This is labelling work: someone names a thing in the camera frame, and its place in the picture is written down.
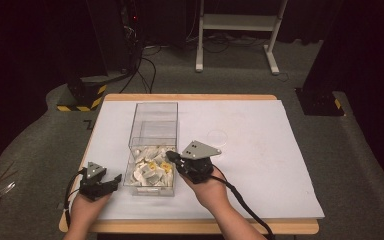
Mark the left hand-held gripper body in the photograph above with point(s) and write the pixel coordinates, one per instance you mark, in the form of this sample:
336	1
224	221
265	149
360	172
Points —
91	185

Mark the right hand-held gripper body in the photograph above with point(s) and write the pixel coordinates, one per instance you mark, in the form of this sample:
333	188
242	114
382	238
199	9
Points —
196	166

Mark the pile of white packets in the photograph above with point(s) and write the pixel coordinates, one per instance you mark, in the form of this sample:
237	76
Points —
150	170

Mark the clear plastic drawer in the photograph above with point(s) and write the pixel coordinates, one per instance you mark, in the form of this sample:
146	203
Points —
146	190

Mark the person's left hand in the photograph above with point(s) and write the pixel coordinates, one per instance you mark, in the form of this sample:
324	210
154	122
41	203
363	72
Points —
85	210

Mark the person's right hand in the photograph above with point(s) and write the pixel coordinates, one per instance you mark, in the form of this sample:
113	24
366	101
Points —
211	193

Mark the wooden table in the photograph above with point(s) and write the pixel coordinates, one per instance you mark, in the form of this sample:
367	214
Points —
186	97

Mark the white table mat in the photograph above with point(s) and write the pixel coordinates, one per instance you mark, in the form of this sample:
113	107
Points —
263	180

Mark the black yellow striped stand base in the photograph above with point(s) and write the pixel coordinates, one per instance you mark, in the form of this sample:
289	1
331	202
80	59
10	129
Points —
86	96

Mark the dark equipment rack red light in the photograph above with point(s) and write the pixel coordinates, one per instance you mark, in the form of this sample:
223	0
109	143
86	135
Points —
131	33

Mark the black stand base yellow mark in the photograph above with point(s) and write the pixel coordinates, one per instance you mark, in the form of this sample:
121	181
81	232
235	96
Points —
320	101

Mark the white metal stand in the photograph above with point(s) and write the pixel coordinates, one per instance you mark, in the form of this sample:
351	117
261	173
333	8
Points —
238	22

